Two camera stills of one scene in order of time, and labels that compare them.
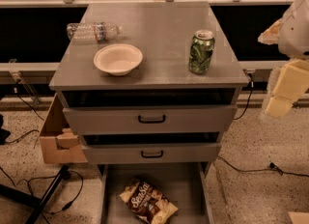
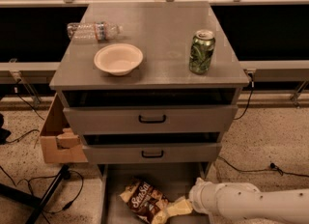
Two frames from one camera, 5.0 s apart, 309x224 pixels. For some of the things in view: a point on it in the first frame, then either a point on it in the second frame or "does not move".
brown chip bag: (148, 202) does not move
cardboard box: (59, 145) does not move
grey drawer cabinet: (161, 116) does not move
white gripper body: (295, 31) to (200, 195)
